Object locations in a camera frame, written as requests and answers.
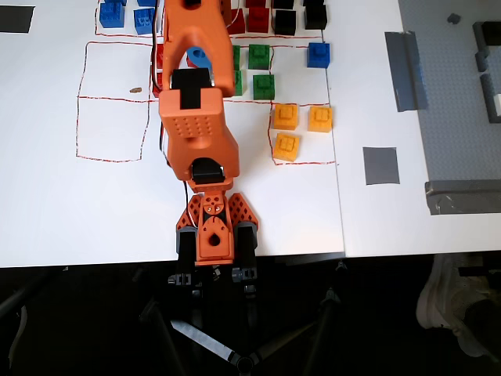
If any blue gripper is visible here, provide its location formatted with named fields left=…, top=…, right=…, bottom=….
left=186, top=45, right=214, bottom=71

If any yellow toy brick block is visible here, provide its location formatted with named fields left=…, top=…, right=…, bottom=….
left=308, top=105, right=333, bottom=133
left=272, top=132, right=301, bottom=161
left=272, top=103, right=299, bottom=130

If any black tape patch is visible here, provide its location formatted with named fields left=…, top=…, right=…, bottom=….
left=0, top=5, right=35, bottom=34

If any black table clamp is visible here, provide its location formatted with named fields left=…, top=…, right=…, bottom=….
left=168, top=229, right=197, bottom=287
left=231, top=221, right=260, bottom=285

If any grey tape square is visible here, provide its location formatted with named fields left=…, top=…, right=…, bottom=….
left=362, top=146, right=401, bottom=186

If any grey studded baseplate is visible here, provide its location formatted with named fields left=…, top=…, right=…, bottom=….
left=398, top=0, right=501, bottom=183

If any black tripod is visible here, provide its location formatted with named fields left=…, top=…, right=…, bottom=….
left=132, top=258, right=348, bottom=376

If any white sneaker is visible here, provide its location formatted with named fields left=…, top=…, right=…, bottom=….
left=415, top=254, right=501, bottom=360

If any grey duct tape strip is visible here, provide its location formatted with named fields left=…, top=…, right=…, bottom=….
left=424, top=179, right=501, bottom=215
left=384, top=30, right=428, bottom=114

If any dark brick wall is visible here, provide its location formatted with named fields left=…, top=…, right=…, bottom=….
left=472, top=20, right=501, bottom=74
left=479, top=72, right=501, bottom=125

